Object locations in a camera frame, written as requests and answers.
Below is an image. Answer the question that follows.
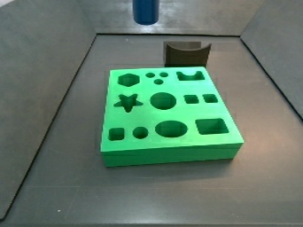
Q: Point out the blue oval peg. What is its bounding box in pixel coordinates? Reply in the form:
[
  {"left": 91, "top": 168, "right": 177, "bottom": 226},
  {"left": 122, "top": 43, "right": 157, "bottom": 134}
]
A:
[{"left": 133, "top": 0, "right": 161, "bottom": 25}]

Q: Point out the green shape sorter block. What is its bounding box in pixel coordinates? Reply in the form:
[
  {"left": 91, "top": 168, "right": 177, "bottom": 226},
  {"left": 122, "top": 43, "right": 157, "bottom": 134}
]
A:
[{"left": 101, "top": 67, "right": 245, "bottom": 167}]

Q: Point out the dark curved holder block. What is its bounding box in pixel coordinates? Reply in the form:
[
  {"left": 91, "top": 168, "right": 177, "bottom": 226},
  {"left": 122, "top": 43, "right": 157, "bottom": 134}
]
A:
[{"left": 163, "top": 41, "right": 213, "bottom": 67}]

